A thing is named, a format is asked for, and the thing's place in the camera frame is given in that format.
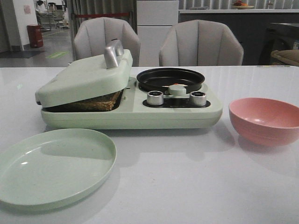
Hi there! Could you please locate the shrimp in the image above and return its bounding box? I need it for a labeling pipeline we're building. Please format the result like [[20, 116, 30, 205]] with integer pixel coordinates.
[[173, 83, 188, 87]]

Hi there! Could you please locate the bread slice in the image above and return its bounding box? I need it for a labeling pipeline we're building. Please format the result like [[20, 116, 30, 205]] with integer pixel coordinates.
[[43, 90, 123, 112]]

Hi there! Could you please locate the green breakfast maker lid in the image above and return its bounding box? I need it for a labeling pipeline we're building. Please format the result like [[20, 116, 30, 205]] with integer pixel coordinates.
[[35, 40, 133, 108]]

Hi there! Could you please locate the pink plastic bowl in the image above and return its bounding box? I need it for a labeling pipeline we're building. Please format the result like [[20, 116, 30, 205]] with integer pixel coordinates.
[[229, 98, 299, 146]]

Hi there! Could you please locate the green breakfast maker base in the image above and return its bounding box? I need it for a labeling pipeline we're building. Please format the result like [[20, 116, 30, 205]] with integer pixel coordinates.
[[41, 77, 222, 129]]

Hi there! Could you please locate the left silver control knob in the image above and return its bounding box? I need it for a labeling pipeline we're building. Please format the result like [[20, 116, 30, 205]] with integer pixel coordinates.
[[146, 91, 164, 106]]

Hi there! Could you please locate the silver control knob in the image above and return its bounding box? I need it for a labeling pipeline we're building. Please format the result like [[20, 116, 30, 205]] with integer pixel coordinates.
[[189, 91, 206, 107], [146, 91, 164, 106]]

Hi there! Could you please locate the black round frying pan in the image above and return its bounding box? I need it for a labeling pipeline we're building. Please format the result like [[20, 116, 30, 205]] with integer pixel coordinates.
[[136, 67, 205, 94]]

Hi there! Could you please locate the right silver control knob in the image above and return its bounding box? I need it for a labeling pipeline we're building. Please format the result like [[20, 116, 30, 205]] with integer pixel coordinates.
[[189, 91, 206, 107]]

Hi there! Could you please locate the right grey upholstered chair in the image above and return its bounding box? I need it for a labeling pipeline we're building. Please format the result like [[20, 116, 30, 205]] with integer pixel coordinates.
[[159, 20, 244, 67]]

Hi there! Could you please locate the grey upholstered chair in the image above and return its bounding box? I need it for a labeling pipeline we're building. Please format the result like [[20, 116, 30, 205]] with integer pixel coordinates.
[[159, 20, 244, 67], [74, 17, 141, 67]]

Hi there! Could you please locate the white cabinet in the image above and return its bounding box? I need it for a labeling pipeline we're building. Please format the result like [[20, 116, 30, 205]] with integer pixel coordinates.
[[136, 0, 179, 67]]

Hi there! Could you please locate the left grey upholstered chair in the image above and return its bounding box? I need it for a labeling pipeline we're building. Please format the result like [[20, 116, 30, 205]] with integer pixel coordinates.
[[74, 17, 141, 67]]

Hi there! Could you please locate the light green plate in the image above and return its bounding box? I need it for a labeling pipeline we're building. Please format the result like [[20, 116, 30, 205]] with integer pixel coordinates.
[[0, 128, 117, 211]]

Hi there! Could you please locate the grey counter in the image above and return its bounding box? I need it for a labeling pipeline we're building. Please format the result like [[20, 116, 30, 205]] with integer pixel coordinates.
[[179, 9, 299, 65]]

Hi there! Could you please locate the red bin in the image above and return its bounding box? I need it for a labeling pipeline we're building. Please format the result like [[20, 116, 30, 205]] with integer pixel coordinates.
[[27, 25, 43, 48]]

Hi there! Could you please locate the plate of fruit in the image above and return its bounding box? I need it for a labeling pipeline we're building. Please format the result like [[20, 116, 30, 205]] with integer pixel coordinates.
[[232, 0, 254, 9]]

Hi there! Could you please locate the beige cushion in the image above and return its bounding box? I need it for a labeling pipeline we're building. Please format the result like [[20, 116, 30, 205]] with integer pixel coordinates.
[[271, 49, 299, 66]]

